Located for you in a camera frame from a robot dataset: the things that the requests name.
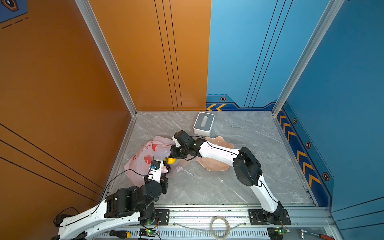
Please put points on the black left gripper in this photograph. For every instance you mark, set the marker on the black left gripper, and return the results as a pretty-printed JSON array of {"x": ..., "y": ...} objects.
[{"x": 163, "y": 182}]

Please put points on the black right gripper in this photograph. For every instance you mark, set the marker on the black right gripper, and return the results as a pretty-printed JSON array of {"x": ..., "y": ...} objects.
[{"x": 173, "y": 153}]

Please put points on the pink plastic bag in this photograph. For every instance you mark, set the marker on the pink plastic bag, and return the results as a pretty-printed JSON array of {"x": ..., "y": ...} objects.
[{"x": 159, "y": 148}]

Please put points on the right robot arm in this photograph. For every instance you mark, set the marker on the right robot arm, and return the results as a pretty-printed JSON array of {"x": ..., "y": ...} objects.
[{"x": 246, "y": 166}]

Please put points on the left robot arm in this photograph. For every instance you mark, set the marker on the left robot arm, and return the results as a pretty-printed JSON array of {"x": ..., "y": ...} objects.
[{"x": 126, "y": 207}]

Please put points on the white grey tissue box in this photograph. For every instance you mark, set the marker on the white grey tissue box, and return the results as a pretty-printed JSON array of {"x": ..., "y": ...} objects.
[{"x": 203, "y": 124}]

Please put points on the green circuit board left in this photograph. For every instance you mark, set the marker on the green circuit board left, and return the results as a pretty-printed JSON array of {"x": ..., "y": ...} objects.
[{"x": 147, "y": 234}]

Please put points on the green circuit board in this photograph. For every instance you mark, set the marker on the green circuit board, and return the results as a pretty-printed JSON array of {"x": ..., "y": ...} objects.
[
  {"x": 147, "y": 234},
  {"x": 277, "y": 233}
]

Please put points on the black yellow screwdriver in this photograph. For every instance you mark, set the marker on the black yellow screwdriver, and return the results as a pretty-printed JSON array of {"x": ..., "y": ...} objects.
[{"x": 120, "y": 234}]

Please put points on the green circuit board right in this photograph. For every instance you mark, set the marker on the green circuit board right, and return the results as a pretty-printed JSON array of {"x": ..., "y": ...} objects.
[{"x": 277, "y": 233}]

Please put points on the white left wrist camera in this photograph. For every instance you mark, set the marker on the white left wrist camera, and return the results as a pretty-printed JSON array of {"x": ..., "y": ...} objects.
[{"x": 154, "y": 172}]

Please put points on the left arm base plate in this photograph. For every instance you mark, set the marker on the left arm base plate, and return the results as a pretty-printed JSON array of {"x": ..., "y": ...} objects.
[{"x": 162, "y": 217}]

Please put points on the aluminium front rail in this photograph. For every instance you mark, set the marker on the aluminium front rail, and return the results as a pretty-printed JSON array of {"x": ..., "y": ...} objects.
[{"x": 231, "y": 222}]

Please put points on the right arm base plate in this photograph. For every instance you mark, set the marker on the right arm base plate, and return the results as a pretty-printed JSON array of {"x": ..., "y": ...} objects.
[{"x": 260, "y": 217}]

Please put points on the red handled screwdriver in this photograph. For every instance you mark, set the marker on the red handled screwdriver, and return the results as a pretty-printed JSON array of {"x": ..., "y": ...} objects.
[{"x": 321, "y": 236}]

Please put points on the left aluminium corner post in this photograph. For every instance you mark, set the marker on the left aluminium corner post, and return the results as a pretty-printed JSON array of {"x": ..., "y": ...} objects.
[{"x": 101, "y": 42}]

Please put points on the aluminium corner post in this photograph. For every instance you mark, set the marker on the aluminium corner post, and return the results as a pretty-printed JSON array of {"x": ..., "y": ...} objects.
[
  {"x": 101, "y": 42},
  {"x": 318, "y": 34}
]

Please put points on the right aluminium corner post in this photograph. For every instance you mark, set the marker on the right aluminium corner post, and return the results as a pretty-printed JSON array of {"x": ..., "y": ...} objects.
[{"x": 318, "y": 34}]

